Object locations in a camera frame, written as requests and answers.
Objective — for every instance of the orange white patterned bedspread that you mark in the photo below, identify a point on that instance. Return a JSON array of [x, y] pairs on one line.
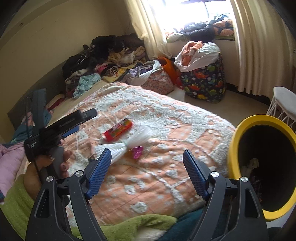
[[156, 183]]

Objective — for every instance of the orange plastic bag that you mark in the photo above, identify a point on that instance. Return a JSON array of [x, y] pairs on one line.
[[170, 69]]

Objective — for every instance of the floral fabric bag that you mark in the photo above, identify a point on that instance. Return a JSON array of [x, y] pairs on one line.
[[159, 82]]

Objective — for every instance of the floral dark pillow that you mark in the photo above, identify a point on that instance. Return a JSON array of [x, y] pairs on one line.
[[26, 126]]

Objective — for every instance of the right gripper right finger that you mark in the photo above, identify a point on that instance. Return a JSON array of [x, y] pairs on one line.
[[232, 210]]

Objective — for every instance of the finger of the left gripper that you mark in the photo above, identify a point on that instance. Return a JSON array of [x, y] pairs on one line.
[[76, 118], [70, 132]]

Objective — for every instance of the cream curtain right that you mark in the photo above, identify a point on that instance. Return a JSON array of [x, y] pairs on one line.
[[265, 48]]

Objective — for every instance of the purple snack wrapper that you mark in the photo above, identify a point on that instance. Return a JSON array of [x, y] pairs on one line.
[[137, 152]]

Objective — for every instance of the white foam fruit net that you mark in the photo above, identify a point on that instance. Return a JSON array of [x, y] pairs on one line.
[[138, 138]]

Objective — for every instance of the clothes on window sill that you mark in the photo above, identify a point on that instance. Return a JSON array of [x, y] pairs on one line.
[[219, 27]]

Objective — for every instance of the yellow rimmed black trash bin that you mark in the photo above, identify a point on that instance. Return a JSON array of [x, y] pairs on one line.
[[272, 143]]

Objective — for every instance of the cream curtain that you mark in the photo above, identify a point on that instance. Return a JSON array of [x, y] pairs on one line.
[[147, 20], [265, 48]]

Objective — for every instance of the white plastic bag with clothes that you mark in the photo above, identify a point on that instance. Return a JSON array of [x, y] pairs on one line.
[[196, 55]]

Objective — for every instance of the pile of clothes on bed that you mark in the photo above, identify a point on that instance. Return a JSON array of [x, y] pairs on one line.
[[112, 57]]

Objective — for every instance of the light blue garment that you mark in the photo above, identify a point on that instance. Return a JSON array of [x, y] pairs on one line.
[[85, 83]]

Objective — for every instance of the dinosaur print laundry basket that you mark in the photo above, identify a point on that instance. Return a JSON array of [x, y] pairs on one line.
[[206, 83]]

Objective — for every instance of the white wire frame stool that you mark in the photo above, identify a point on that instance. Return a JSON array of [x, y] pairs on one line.
[[283, 106]]

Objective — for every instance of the red snack tube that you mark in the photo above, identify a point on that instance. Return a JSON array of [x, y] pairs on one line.
[[118, 129]]

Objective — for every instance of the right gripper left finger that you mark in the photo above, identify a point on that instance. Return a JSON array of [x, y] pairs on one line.
[[48, 219]]

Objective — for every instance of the cream curtain left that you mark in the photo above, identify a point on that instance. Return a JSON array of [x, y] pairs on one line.
[[147, 20]]

